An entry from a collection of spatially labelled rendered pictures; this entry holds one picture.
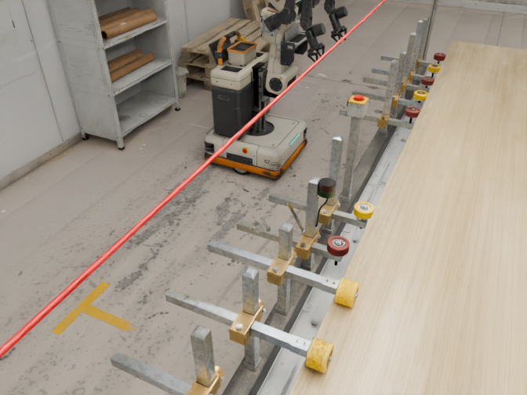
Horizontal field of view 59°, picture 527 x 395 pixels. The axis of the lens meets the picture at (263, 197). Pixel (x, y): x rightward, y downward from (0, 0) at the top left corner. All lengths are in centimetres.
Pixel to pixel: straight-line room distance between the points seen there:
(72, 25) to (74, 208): 139
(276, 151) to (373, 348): 227
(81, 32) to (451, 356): 335
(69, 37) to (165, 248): 188
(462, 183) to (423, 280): 66
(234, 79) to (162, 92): 159
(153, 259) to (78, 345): 69
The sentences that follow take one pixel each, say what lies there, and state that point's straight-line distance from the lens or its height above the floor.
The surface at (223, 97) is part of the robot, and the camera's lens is 350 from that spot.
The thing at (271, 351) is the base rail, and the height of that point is 70.
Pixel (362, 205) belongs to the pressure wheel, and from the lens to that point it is 191.
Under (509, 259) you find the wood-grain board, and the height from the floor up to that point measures 90.
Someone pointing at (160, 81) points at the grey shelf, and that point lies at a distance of 481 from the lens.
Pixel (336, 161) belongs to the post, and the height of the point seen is 107.
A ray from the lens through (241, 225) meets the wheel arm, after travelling 184.
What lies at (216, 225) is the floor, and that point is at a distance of 321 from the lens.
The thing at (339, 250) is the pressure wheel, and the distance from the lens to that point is 168.
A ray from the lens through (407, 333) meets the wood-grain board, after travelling 148.
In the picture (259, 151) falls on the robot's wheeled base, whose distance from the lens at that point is 350.
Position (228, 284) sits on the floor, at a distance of 280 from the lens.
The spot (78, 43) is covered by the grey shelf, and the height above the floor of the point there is 89.
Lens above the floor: 203
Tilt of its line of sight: 36 degrees down
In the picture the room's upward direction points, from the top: straight up
